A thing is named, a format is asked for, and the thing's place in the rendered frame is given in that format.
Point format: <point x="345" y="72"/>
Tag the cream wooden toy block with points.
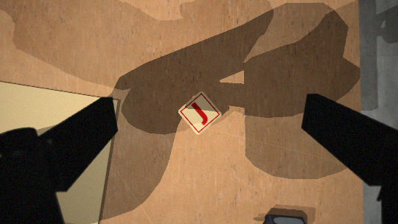
<point x="199" y="113"/>

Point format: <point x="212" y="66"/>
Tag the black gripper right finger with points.
<point x="367" y="147"/>

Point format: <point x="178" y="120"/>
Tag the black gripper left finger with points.
<point x="33" y="168"/>

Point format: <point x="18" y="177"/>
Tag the beige square mat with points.
<point x="25" y="106"/>

